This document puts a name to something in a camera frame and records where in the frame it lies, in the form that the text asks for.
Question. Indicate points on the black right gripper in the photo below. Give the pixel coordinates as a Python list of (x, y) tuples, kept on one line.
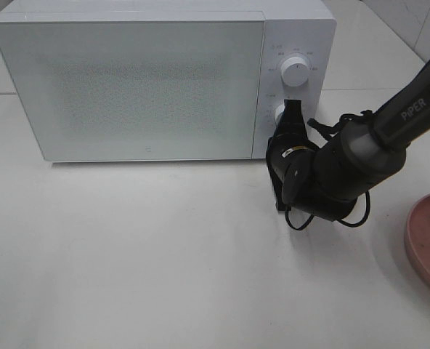
[(289, 159)]

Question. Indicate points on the white microwave door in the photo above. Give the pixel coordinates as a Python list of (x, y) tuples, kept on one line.
[(137, 91)]

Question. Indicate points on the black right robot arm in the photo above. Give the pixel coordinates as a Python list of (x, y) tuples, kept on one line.
[(322, 170)]

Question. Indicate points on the lower white microwave knob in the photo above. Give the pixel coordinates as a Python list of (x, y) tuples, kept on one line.
[(278, 115)]

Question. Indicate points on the white microwave knob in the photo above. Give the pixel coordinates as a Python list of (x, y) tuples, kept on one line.
[(295, 71), (278, 115)]

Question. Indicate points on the upper white microwave knob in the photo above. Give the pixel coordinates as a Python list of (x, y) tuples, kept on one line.
[(295, 71)]

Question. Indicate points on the white microwave oven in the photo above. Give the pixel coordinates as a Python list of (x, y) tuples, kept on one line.
[(290, 28)]

